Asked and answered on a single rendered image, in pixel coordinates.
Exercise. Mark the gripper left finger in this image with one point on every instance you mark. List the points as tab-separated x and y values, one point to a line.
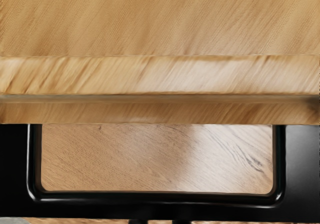
140	222

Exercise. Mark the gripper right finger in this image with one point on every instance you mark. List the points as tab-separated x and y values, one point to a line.
181	222

